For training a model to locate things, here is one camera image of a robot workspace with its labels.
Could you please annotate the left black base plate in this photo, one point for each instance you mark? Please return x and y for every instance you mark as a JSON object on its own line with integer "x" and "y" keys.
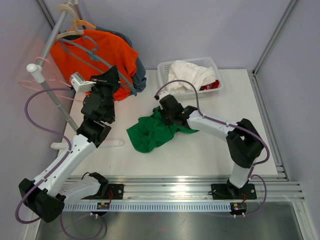
{"x": 115, "y": 191}

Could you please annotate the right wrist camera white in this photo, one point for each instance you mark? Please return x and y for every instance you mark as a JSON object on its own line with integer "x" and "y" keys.
{"x": 161, "y": 95}

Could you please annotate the white plastic basket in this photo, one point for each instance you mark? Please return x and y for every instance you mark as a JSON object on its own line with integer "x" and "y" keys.
{"x": 183, "y": 90}

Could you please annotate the white slotted cable duct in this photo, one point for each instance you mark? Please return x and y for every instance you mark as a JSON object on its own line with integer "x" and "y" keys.
{"x": 148, "y": 207}

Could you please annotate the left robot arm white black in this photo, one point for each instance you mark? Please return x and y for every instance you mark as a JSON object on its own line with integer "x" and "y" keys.
{"x": 46, "y": 195}

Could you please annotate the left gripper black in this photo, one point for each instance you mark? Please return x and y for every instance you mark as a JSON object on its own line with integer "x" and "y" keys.
{"x": 110, "y": 79}

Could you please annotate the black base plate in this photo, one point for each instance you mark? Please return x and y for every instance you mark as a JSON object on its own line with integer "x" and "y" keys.
{"x": 227, "y": 191}
{"x": 115, "y": 191}

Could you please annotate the orange t shirt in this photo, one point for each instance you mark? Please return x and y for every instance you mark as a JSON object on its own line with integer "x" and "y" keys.
{"x": 112, "y": 49}

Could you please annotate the beige hanger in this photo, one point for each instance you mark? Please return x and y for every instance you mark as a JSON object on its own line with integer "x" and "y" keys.
{"x": 75, "y": 31}

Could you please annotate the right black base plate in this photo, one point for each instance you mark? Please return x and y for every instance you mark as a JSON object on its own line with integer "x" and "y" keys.
{"x": 227, "y": 191}

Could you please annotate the orange hanger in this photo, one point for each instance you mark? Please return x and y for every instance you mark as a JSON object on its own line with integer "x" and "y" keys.
{"x": 84, "y": 23}

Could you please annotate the blue grey t shirt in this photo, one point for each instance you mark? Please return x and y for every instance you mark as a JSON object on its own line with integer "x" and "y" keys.
{"x": 139, "y": 78}

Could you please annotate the white t shirt red print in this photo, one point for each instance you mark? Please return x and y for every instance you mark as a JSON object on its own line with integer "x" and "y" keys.
{"x": 201, "y": 77}

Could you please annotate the green t shirt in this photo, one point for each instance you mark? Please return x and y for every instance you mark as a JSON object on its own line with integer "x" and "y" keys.
{"x": 151, "y": 132}

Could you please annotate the aluminium mounting rail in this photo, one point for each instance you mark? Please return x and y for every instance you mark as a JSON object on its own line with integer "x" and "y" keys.
{"x": 196, "y": 188}

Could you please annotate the blue hanger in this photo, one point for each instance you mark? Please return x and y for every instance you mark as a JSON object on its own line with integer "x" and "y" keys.
{"x": 95, "y": 57}

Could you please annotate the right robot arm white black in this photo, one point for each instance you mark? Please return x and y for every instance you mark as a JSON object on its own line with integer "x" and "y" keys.
{"x": 243, "y": 141}

